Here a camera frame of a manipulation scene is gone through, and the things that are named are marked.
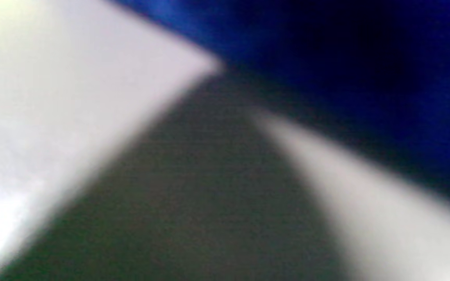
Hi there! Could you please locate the blue t-shirt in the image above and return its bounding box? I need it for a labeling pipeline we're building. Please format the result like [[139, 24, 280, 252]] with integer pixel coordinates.
[[110, 0, 450, 213]]

